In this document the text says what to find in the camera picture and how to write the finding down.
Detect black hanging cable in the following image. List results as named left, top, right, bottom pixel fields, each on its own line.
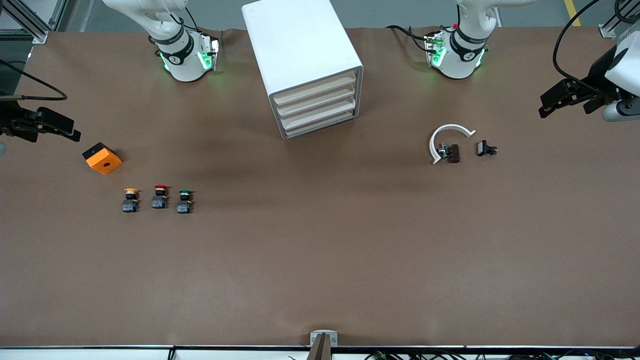
left=614, top=0, right=640, bottom=25

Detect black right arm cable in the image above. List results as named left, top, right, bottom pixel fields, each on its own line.
left=0, top=59, right=69, bottom=102

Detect orange box with black base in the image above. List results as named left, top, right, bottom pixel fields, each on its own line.
left=82, top=142, right=123, bottom=176

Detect white C-shaped plastic part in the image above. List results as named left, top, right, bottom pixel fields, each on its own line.
left=429, top=123, right=476, bottom=165

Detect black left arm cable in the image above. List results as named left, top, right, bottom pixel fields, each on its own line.
left=552, top=0, right=603, bottom=97

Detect black arm base cable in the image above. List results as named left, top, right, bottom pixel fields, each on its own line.
left=385, top=24, right=432, bottom=54

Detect white table edge rail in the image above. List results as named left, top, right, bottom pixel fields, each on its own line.
left=0, top=344, right=640, bottom=360

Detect small brown electrical component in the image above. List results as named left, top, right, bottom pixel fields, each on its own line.
left=438, top=143, right=461, bottom=164

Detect yellow push button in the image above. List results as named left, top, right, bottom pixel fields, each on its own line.
left=122, top=187, right=140, bottom=214

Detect white drawer cabinet housing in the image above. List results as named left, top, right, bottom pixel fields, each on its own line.
left=242, top=0, right=364, bottom=141

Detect green push button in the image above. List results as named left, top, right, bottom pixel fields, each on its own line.
left=176, top=189, right=194, bottom=215

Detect aluminium frame post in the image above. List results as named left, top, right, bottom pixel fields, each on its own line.
left=0, top=0, right=67, bottom=46
left=598, top=0, right=640, bottom=39

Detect white plastic drawer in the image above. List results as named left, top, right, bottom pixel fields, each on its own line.
left=282, top=107, right=358, bottom=138
left=273, top=71, right=358, bottom=106
left=279, top=96, right=358, bottom=128
left=276, top=85, right=358, bottom=117

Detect tangled black cables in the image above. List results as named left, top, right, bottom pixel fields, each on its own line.
left=287, top=350, right=640, bottom=360

